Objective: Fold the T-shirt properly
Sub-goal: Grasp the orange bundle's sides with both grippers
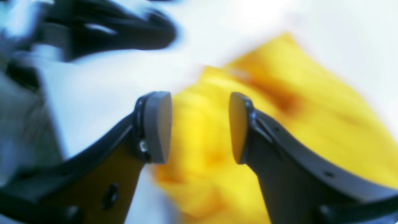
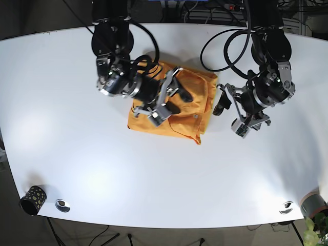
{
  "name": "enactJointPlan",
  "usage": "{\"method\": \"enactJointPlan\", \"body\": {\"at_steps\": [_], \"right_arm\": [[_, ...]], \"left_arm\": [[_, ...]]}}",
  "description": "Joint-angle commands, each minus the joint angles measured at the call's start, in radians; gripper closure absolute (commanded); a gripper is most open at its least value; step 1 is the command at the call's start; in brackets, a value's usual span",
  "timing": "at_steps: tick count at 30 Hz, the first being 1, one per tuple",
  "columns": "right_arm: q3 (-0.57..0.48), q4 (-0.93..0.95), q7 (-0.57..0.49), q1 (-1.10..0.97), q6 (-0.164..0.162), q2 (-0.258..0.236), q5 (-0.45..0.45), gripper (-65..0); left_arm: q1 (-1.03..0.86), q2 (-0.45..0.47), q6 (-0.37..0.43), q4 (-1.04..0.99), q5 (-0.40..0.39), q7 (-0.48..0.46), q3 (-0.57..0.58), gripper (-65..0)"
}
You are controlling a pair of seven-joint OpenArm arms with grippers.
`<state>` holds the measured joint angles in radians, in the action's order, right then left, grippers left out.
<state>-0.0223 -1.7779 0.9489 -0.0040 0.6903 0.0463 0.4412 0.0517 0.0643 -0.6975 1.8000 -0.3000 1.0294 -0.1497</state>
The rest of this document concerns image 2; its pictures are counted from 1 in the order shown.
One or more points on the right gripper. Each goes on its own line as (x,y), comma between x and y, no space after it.
(160,110)

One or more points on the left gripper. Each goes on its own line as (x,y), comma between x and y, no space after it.
(249,110)

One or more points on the orange yellow T-shirt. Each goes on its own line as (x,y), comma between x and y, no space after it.
(193,118)

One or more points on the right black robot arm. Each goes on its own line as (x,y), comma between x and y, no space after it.
(119,75)

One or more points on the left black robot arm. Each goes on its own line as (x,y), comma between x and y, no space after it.
(271,51)

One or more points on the grey plant pot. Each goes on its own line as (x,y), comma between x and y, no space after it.
(312,204)

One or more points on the black gold-dotted cup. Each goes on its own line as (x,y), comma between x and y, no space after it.
(33,200)

